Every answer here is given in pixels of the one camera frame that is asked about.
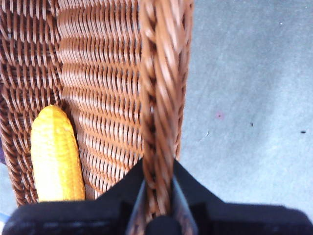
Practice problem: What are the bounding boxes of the brown wicker basket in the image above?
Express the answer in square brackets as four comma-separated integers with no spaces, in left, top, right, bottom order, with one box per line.
[0,0,195,235]

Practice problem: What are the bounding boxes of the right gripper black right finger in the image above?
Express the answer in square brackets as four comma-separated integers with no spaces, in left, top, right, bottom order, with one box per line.
[171,159,313,235]

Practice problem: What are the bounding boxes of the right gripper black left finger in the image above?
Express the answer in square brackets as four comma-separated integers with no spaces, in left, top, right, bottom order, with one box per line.
[2,158,147,235]

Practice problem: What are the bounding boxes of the yellow corn cob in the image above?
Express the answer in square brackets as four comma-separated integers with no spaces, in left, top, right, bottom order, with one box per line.
[30,105,86,203]

